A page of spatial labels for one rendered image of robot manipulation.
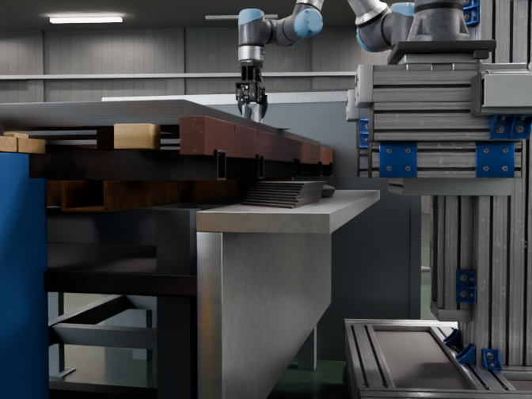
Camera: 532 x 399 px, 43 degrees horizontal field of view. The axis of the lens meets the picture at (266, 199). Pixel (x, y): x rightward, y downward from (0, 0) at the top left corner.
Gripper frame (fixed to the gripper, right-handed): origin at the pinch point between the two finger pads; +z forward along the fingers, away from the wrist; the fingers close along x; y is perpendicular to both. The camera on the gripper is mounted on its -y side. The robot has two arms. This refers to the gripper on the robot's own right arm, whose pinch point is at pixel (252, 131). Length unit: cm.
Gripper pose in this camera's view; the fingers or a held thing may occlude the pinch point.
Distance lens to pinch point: 206.0
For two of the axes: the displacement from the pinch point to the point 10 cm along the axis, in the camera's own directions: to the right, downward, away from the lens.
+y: -2.2, 0.4, -9.7
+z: 0.0, 10.0, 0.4
